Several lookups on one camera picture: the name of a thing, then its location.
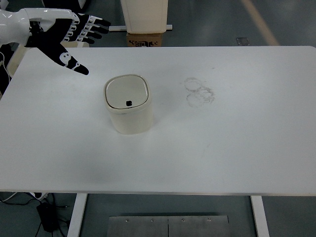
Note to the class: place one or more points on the metal floor plate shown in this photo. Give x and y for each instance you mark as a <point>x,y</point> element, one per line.
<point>169,226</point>

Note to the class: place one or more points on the white table leg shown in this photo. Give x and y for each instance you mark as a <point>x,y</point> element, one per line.
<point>77,215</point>
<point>259,216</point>

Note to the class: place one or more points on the metal floor socket cover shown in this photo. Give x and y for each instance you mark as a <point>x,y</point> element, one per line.
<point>243,41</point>

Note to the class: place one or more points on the cardboard box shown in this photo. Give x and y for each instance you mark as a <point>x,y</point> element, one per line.
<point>144,40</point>

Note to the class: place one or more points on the cream plastic bin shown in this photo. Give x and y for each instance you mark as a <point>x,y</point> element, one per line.
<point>19,53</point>

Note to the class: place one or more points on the cream cabinet on stand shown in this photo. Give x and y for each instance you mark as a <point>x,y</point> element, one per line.
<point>144,17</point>

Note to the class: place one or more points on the white table leg left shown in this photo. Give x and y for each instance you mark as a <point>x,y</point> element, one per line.
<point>77,215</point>

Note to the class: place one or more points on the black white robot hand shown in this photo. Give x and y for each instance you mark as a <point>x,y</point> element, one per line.
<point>16,27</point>

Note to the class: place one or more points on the black power adapter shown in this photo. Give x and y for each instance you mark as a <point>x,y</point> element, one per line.
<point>48,216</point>

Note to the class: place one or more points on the cream desktop trash can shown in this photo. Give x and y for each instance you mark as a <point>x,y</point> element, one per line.
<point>128,99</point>

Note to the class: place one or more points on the white table leg right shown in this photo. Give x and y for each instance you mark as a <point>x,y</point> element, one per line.
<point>259,216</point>

